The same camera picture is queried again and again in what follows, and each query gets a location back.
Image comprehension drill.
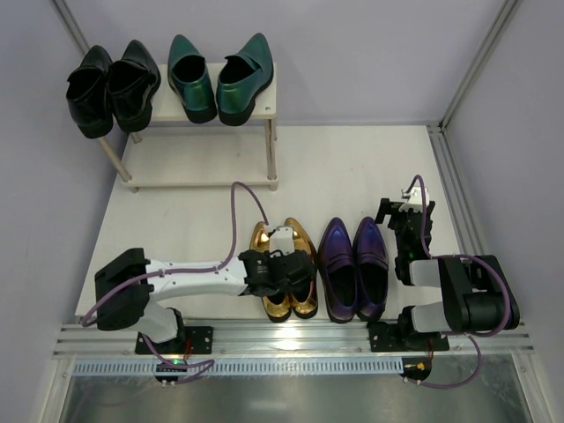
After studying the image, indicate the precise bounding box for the gold loafer shoe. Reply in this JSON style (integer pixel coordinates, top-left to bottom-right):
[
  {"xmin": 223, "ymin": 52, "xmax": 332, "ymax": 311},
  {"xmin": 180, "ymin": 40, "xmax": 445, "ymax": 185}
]
[
  {"xmin": 284, "ymin": 218, "xmax": 318, "ymax": 320},
  {"xmin": 250, "ymin": 221, "xmax": 292, "ymax": 323}
]

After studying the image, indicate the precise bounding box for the green loafer shoe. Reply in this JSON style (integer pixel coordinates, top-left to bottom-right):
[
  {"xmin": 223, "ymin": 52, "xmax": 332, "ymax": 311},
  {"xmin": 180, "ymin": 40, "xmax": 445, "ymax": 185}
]
[
  {"xmin": 216, "ymin": 33, "xmax": 274, "ymax": 126},
  {"xmin": 167, "ymin": 34, "xmax": 218, "ymax": 124}
]

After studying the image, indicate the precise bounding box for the black loafer shoe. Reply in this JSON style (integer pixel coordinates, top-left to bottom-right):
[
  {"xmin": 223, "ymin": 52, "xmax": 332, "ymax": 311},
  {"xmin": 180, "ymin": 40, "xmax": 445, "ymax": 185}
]
[
  {"xmin": 107, "ymin": 40, "xmax": 161, "ymax": 133},
  {"xmin": 65, "ymin": 45, "xmax": 113, "ymax": 139}
]

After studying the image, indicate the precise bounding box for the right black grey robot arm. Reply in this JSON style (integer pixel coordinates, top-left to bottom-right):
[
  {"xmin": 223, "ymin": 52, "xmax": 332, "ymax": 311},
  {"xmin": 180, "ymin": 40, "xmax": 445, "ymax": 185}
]
[{"xmin": 375, "ymin": 198, "xmax": 521, "ymax": 351}]

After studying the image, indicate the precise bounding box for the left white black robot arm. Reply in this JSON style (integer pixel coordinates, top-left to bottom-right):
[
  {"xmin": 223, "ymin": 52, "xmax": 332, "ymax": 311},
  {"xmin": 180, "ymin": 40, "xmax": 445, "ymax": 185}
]
[{"xmin": 94, "ymin": 248, "xmax": 315, "ymax": 344}]

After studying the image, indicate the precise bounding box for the left purple loafer shoe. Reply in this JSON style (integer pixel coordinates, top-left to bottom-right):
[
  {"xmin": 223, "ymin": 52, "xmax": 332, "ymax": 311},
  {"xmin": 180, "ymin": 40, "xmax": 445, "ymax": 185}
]
[{"xmin": 317, "ymin": 217, "xmax": 357, "ymax": 323}]

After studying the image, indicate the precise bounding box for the purple loafer shoe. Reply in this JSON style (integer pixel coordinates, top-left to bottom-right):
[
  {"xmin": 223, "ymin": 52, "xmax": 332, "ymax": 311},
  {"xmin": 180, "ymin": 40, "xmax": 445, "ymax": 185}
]
[
  {"xmin": 317, "ymin": 217, "xmax": 357, "ymax": 323},
  {"xmin": 352, "ymin": 217, "xmax": 390, "ymax": 322}
]

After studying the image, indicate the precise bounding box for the right purple loafer shoe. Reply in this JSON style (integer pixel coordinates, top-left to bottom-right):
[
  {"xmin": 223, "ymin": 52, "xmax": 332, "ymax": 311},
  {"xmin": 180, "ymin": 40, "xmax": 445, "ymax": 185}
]
[{"xmin": 352, "ymin": 217, "xmax": 390, "ymax": 322}]

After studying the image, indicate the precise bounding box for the white two-tier shoe shelf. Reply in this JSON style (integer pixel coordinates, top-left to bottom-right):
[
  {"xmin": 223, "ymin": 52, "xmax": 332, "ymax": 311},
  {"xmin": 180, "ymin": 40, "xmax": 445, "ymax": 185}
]
[{"xmin": 98, "ymin": 82, "xmax": 279, "ymax": 192}]

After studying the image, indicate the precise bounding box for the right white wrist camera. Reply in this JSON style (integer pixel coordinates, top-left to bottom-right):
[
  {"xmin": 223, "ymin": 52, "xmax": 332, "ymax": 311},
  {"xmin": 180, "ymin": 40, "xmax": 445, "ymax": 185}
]
[{"xmin": 399, "ymin": 187, "xmax": 427, "ymax": 213}]

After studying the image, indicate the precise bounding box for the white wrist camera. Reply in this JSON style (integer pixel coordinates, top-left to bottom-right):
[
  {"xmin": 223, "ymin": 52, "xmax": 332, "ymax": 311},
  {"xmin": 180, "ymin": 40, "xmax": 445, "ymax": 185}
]
[
  {"xmin": 265, "ymin": 225, "xmax": 295, "ymax": 256},
  {"xmin": 399, "ymin": 187, "xmax": 427, "ymax": 213}
]

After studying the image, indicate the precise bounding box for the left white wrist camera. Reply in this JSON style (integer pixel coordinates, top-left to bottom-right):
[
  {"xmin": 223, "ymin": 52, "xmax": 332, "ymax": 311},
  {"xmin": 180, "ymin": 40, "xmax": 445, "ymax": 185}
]
[{"xmin": 265, "ymin": 225, "xmax": 295, "ymax": 256}]

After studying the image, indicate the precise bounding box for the right aluminium side rail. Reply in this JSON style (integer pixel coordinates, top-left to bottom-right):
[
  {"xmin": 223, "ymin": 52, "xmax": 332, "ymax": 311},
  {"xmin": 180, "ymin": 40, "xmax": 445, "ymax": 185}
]
[{"xmin": 427, "ymin": 122, "xmax": 485, "ymax": 256}]

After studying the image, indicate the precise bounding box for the aluminium mounting rail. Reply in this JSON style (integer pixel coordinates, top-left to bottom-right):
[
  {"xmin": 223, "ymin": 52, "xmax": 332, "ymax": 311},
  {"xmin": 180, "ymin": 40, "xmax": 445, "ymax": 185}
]
[{"xmin": 52, "ymin": 317, "xmax": 535, "ymax": 359}]

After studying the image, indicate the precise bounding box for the grey slotted cable duct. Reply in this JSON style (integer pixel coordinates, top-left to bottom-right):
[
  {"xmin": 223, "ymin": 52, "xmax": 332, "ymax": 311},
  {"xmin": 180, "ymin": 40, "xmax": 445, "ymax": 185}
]
[{"xmin": 72, "ymin": 356, "xmax": 404, "ymax": 377}]

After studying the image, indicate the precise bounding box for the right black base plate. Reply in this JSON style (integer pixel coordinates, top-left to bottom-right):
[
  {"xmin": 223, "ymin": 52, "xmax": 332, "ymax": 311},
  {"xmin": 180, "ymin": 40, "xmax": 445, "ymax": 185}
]
[{"xmin": 367, "ymin": 322, "xmax": 449, "ymax": 353}]

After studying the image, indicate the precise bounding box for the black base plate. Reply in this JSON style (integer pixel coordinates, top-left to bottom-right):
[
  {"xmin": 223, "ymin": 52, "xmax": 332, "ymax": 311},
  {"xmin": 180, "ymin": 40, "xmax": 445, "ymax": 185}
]
[
  {"xmin": 153, "ymin": 325, "xmax": 213, "ymax": 355},
  {"xmin": 367, "ymin": 322, "xmax": 449, "ymax": 353}
]

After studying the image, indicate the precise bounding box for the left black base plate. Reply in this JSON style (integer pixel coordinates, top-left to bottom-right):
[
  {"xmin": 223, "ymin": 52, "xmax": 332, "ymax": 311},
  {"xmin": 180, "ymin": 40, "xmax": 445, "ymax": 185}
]
[{"xmin": 153, "ymin": 325, "xmax": 213, "ymax": 355}]

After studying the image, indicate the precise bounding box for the right aluminium frame post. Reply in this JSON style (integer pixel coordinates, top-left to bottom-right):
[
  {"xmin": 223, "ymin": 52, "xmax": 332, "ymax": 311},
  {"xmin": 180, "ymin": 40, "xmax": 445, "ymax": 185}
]
[{"xmin": 439, "ymin": 0, "xmax": 523, "ymax": 131}]

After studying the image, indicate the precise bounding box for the aluminium frame post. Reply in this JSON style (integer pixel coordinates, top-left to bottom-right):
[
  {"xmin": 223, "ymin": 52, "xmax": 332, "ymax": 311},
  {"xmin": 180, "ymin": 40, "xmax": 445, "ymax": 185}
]
[
  {"xmin": 439, "ymin": 0, "xmax": 523, "ymax": 131},
  {"xmin": 49, "ymin": 0, "xmax": 90, "ymax": 55}
]

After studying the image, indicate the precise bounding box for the left aluminium frame post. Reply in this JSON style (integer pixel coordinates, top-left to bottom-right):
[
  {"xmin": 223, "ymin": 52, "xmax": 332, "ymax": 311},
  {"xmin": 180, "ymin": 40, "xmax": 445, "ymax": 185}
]
[{"xmin": 49, "ymin": 0, "xmax": 90, "ymax": 55}]

